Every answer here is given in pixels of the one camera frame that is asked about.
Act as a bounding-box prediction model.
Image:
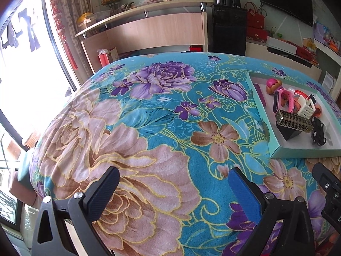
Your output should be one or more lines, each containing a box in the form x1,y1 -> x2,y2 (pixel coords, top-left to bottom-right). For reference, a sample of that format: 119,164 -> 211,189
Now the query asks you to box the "black toy car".
310,116 -> 327,146

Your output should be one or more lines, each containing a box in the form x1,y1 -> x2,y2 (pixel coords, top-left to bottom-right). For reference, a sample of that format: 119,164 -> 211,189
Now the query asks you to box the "gold black patterned box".
275,109 -> 313,133

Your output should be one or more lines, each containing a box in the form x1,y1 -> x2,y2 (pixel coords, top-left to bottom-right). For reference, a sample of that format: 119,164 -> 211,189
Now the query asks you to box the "cream hair claw clip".
297,95 -> 316,119

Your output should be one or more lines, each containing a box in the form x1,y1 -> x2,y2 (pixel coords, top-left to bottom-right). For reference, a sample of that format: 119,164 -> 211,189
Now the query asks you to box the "pink smart wristband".
273,88 -> 295,113

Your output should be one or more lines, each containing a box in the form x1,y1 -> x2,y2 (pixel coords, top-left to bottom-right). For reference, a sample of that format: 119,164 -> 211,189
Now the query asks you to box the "red white glue bottle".
292,90 -> 309,99

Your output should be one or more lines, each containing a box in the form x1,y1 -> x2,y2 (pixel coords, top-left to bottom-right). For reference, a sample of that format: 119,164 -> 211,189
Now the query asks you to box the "pink dog toy figure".
266,78 -> 282,95

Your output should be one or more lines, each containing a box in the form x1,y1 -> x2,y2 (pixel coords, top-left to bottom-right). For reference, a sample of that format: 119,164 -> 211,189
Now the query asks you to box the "magenta lighter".
253,83 -> 266,108

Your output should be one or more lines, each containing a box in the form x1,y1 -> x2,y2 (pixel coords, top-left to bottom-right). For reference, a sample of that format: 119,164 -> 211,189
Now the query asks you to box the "black small box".
276,123 -> 302,141

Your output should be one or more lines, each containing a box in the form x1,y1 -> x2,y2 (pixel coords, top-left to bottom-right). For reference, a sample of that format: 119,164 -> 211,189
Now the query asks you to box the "floral blue tablecloth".
29,53 -> 340,255

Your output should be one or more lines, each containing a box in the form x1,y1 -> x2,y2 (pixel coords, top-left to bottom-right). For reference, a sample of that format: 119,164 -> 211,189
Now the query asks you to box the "red paper bag floor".
97,47 -> 120,67

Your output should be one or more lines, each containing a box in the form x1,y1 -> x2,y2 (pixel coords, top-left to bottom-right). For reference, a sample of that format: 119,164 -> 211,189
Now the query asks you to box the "white side desk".
314,39 -> 340,100

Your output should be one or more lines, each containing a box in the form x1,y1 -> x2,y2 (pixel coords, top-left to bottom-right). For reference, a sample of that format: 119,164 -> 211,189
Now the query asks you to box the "white flat box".
266,36 -> 297,54

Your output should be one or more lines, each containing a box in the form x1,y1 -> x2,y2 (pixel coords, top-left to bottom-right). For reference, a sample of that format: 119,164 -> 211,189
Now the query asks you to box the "cream TV stand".
245,41 -> 322,81

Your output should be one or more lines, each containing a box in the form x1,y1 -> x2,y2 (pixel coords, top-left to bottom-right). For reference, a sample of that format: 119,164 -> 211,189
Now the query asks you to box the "yellow lidded container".
76,13 -> 97,32

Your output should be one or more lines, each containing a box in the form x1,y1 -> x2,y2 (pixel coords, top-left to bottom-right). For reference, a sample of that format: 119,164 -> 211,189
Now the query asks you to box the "red hanging knot ornament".
50,0 -> 77,70

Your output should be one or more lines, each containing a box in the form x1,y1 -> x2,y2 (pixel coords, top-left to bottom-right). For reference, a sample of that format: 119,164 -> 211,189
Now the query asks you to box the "wooden curved shelf desk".
75,0 -> 214,73

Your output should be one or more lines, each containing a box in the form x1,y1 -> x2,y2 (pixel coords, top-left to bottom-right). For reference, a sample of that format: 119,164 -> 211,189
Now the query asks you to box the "red gift bag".
244,2 -> 268,43

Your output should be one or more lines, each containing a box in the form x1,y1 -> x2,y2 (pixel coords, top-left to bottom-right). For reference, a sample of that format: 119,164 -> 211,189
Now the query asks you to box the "yellow flower bouquet vase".
100,0 -> 122,15

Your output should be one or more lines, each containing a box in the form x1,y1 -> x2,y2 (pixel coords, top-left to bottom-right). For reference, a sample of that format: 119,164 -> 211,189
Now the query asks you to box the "black water dispenser cabinet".
212,0 -> 247,56

